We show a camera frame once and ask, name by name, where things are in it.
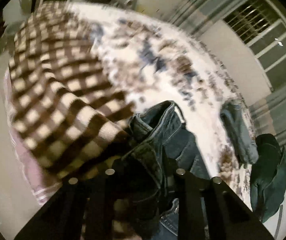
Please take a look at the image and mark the grey striped curtain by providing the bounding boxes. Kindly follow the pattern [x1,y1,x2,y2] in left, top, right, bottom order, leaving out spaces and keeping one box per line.
[165,0,247,37]

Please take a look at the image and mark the grey right curtain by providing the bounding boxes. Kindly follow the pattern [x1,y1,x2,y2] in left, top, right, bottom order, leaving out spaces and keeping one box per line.
[249,85,286,145]

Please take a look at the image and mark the dark green pillow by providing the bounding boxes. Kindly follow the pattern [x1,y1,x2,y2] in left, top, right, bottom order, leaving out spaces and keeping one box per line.
[250,134,286,223]

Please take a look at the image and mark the barred window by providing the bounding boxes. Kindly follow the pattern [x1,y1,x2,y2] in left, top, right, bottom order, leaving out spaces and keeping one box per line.
[224,0,286,92]

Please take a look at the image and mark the light blue folded jeans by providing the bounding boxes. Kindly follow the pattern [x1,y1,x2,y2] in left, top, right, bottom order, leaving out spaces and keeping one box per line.
[220,100,259,165]

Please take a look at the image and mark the dark blue denim pants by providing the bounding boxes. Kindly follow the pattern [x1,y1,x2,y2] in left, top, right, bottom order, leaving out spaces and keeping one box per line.
[114,101,210,239]

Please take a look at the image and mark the brown checkered blanket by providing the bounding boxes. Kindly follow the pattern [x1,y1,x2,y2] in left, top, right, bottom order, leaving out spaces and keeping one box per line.
[9,2,134,179]

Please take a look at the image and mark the white floral bed sheet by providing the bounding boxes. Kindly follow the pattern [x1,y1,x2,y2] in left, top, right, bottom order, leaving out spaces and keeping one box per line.
[67,2,255,205]

